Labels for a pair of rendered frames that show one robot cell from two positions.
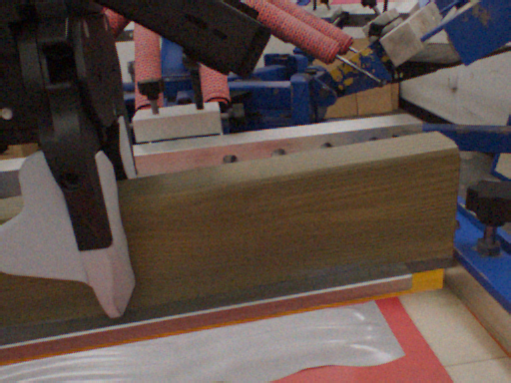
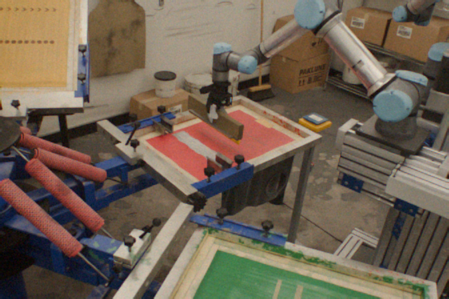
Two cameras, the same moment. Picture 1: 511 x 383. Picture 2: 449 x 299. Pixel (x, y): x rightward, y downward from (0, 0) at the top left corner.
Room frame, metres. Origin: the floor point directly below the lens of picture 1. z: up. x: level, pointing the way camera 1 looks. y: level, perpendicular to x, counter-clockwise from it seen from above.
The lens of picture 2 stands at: (1.31, 1.50, 2.00)
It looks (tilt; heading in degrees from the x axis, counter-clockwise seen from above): 31 degrees down; 230
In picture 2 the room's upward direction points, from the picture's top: 5 degrees clockwise
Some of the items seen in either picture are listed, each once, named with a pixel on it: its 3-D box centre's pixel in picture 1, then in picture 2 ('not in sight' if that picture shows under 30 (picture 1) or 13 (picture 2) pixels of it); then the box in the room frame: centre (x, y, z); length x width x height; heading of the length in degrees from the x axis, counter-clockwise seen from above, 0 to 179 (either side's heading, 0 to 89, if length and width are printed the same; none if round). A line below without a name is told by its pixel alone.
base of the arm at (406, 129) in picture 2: not in sight; (398, 118); (-0.14, 0.75, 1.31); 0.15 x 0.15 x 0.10
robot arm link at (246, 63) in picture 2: not in sight; (244, 62); (0.16, 0.18, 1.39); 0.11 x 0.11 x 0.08; 18
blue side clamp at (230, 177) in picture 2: not in sight; (223, 180); (0.36, 0.36, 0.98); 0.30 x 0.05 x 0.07; 4
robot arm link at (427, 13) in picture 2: not in sight; (421, 13); (-0.78, 0.37, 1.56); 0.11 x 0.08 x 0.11; 170
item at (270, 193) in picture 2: not in sight; (253, 182); (0.08, 0.24, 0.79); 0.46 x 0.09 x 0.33; 4
